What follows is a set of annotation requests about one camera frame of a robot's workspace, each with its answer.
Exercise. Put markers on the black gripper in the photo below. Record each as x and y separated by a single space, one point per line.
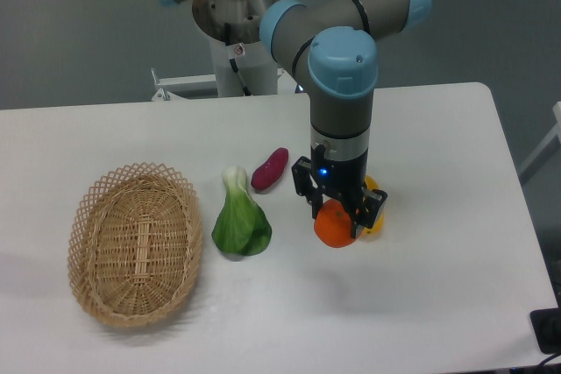
319 176

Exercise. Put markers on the orange fruit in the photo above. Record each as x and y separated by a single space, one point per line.
333 226

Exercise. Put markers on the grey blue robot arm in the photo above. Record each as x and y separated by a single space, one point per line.
331 53

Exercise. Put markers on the yellow mango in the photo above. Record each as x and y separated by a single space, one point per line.
371 184

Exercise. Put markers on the purple sweet potato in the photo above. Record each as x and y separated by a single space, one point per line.
266 175

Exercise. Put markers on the green bok choy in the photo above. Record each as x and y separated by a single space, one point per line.
241 227

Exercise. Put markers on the woven wicker basket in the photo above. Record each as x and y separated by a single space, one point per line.
136 245

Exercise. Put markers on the black device at table edge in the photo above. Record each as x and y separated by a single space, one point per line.
546 325

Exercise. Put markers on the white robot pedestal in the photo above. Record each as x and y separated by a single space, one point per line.
241 64

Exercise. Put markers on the white frame at right edge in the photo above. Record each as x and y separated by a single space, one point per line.
543 151

